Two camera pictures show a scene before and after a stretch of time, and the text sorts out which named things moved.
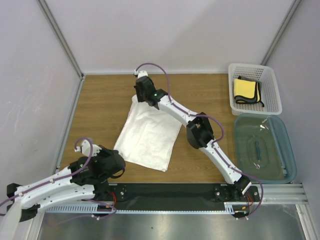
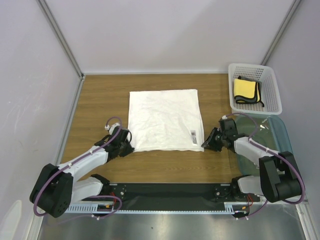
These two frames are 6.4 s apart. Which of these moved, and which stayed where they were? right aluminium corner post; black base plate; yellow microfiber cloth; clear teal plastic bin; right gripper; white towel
Moved: white towel; right gripper
Stayed: right aluminium corner post; yellow microfiber cloth; clear teal plastic bin; black base plate
